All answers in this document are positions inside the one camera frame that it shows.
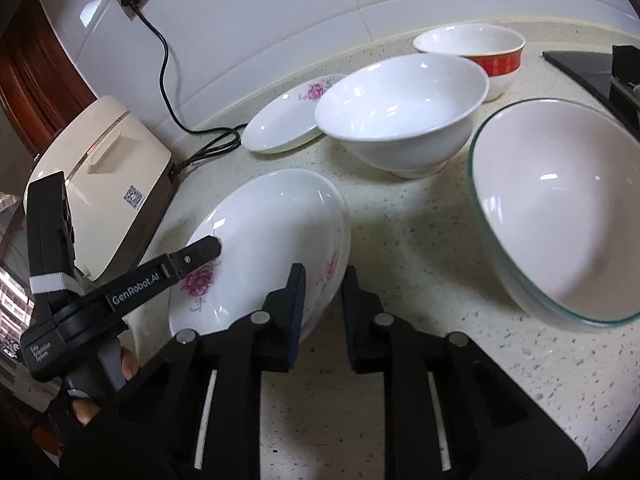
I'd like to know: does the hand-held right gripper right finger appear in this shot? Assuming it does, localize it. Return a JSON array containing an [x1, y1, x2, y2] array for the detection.
[[341, 265, 589, 480]]

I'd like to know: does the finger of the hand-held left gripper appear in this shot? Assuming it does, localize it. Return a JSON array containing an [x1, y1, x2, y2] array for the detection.
[[102, 236, 223, 319]]

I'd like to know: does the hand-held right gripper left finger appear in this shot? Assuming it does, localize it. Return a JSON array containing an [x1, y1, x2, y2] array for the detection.
[[95, 262, 307, 480]]

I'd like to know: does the large oval floral plate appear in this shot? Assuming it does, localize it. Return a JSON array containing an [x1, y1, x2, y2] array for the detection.
[[167, 168, 352, 348]]

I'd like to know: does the plain white bowl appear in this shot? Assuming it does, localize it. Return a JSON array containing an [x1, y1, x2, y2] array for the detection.
[[314, 53, 490, 180]]

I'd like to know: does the person's left hand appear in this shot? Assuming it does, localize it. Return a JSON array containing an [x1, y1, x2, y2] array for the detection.
[[66, 348, 142, 423]]

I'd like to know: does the cream rice cooker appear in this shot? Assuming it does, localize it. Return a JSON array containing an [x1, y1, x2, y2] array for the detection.
[[24, 95, 180, 282]]

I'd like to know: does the brown wooden cabinet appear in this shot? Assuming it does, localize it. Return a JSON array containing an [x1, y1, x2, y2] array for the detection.
[[0, 0, 101, 161]]

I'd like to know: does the small floral plate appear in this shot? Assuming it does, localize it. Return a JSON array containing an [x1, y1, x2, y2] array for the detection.
[[241, 73, 351, 154]]

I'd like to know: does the clear glass bowl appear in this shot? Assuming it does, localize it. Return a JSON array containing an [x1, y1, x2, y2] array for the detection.
[[467, 98, 640, 329]]

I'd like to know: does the red banded white bowl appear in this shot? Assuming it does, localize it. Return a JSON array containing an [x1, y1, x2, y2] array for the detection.
[[412, 23, 527, 102]]

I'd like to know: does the black glass stove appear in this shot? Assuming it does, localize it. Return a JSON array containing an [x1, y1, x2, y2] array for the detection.
[[542, 49, 640, 141]]

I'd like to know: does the black stove pan support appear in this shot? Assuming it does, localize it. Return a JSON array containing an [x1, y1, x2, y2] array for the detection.
[[610, 45, 640, 126]]

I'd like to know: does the black power cable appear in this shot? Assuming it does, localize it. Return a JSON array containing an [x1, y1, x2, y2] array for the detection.
[[120, 0, 251, 171]]

